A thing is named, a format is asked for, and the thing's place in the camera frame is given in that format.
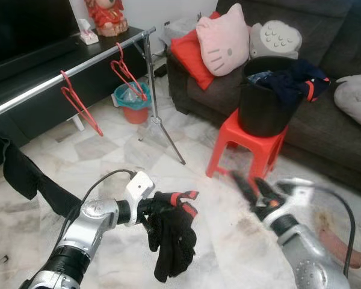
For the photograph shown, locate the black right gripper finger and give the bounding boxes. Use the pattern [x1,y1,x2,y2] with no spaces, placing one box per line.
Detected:
[229,170,259,205]
[254,177,277,200]

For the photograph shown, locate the black garment red stripes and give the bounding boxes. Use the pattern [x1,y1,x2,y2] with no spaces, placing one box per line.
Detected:
[147,190,199,284]

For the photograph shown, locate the red plastic hanger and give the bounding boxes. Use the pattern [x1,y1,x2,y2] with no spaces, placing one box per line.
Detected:
[60,70,104,137]
[111,42,149,102]

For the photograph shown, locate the red plastic stool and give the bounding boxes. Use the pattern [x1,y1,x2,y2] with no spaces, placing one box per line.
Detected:
[205,108,289,182]

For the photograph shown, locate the person's bare foot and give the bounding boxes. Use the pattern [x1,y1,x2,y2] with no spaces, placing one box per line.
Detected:
[316,226,361,270]

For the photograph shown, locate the black plastic bucket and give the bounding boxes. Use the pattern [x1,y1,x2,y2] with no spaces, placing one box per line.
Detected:
[238,56,301,138]

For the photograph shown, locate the teal and orange waste bin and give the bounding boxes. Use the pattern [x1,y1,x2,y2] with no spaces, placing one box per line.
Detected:
[113,82,152,125]

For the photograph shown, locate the navy garment red trim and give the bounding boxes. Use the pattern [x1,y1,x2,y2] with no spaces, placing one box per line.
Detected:
[262,59,332,108]

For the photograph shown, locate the blue patterned garment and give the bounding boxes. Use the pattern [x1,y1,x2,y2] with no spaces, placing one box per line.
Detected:
[248,69,276,84]

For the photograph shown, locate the white cat plush cushion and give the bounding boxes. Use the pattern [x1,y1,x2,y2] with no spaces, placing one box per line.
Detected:
[334,72,361,133]

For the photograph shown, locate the red cushion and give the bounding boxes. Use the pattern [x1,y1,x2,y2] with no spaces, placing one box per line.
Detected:
[170,12,220,91]

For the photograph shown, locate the grey cat shaped cushion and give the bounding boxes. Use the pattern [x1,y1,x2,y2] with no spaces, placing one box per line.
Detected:
[248,20,303,61]

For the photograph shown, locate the black TV console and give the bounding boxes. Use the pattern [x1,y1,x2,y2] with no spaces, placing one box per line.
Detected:
[0,27,158,148]

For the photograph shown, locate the silver metal clothes rack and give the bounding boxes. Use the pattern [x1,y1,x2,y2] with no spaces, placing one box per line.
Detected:
[0,26,186,166]

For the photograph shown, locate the red doll figurine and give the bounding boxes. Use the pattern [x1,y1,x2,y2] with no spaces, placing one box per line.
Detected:
[84,0,129,38]

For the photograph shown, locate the black television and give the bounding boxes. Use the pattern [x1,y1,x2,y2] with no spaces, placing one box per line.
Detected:
[0,0,80,68]

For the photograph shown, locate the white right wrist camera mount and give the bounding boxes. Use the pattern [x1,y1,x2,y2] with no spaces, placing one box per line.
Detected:
[266,178,316,226]

